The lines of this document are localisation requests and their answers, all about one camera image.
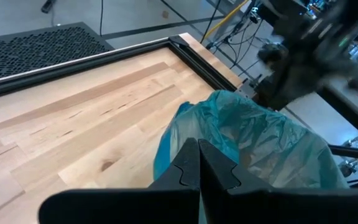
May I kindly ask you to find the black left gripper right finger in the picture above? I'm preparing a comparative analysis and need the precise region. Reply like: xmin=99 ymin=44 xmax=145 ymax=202
xmin=198 ymin=138 xmax=275 ymax=224

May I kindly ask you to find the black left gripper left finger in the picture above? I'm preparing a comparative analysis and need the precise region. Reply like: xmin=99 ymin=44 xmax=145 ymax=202
xmin=149 ymin=138 xmax=201 ymax=191

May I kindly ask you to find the green trash bag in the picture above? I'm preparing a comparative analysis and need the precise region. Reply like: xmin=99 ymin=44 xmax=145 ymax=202
xmin=152 ymin=90 xmax=351 ymax=224

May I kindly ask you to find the black flat bar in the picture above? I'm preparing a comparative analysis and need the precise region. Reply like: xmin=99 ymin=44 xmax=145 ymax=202
xmin=317 ymin=85 xmax=358 ymax=141

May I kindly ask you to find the black power strip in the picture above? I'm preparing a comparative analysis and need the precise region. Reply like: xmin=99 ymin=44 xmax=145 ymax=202
xmin=40 ymin=0 xmax=57 ymax=14

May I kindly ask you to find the long black floor cable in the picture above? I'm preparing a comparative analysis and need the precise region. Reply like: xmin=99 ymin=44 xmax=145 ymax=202
xmin=99 ymin=0 xmax=104 ymax=37
xmin=200 ymin=0 xmax=223 ymax=44

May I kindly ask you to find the yellow floor cable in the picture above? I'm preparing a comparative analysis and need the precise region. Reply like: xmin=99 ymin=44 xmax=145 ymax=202
xmin=203 ymin=0 xmax=250 ymax=40

